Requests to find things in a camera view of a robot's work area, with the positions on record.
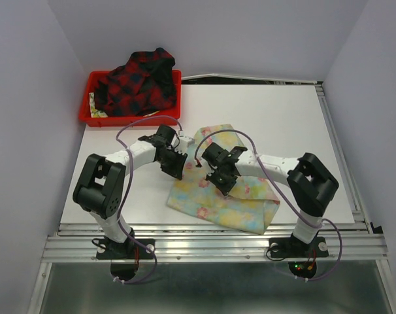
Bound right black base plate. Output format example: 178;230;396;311
267;236;329;260

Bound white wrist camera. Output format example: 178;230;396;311
175;131;195;154
195;158;217;180

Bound pastel floral skirt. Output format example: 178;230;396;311
167;124;280;235

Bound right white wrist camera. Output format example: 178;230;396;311
195;158;217;180

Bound red plastic bin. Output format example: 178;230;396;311
78;69;182;128

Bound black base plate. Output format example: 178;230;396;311
91;237;155;260
267;236;329;260

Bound aluminium front rail frame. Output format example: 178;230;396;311
28;220;396;313

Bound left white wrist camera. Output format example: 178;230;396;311
175;131;195;154

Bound aluminium right rail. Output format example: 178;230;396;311
314;82;384;235

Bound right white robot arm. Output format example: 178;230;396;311
197;143;339;255

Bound yellow floral cloth in bin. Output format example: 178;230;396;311
89;92;108;118

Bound red black plaid skirt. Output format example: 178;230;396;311
93;47;177;117

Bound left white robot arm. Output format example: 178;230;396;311
73;124;194;260

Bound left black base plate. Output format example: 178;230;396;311
91;237;155;260

